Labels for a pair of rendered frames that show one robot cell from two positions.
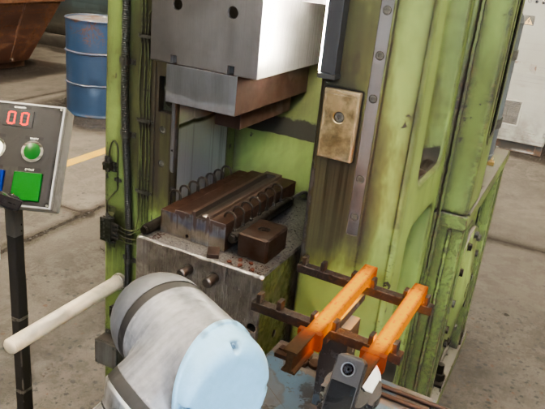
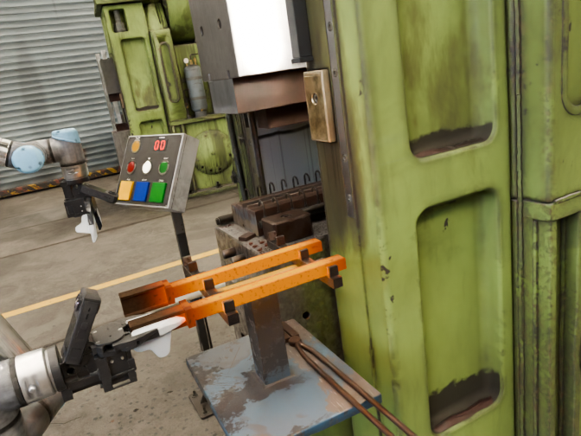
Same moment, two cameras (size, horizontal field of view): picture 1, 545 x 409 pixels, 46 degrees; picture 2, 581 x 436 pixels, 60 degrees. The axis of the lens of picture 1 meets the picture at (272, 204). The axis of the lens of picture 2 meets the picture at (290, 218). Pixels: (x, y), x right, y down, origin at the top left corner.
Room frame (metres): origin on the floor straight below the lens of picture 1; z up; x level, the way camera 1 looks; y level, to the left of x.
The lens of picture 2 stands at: (0.48, -0.87, 1.37)
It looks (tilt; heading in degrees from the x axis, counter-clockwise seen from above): 17 degrees down; 40
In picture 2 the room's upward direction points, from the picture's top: 9 degrees counter-clockwise
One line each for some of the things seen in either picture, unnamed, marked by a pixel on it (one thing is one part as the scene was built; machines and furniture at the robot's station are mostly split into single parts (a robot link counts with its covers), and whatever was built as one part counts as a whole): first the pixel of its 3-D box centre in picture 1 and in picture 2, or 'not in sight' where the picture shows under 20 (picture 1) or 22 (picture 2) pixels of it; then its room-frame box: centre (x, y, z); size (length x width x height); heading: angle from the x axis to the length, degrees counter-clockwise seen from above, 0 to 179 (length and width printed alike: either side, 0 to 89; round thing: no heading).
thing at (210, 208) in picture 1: (241, 193); (305, 190); (1.70, 0.09, 0.99); 0.42 x 0.05 x 0.01; 155
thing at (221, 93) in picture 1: (242, 78); (287, 86); (1.71, 0.11, 1.32); 0.42 x 0.20 x 0.10; 155
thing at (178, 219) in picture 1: (233, 203); (303, 200); (1.71, 0.11, 0.96); 0.42 x 0.20 x 0.09; 155
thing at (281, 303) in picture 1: (293, 280); (234, 250); (1.22, -0.06, 1.00); 0.23 x 0.06 x 0.02; 154
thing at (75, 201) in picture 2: not in sight; (79, 196); (1.27, 0.66, 1.07); 0.09 x 0.08 x 0.12; 141
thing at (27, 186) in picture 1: (27, 187); (158, 192); (1.56, 0.65, 1.01); 0.07 x 0.05 x 0.07; 90
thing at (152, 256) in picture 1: (243, 288); (324, 278); (1.70, 0.06, 0.69); 0.56 x 0.38 x 0.45; 155
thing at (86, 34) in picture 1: (96, 65); not in sight; (6.10, 1.80, 0.44); 0.59 x 0.59 x 0.88
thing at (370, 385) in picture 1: (371, 390); (161, 339); (0.90, -0.20, 0.98); 0.09 x 0.03 x 0.06; 151
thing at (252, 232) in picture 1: (263, 240); (287, 226); (1.50, 0.01, 0.95); 0.12 x 0.08 x 0.06; 155
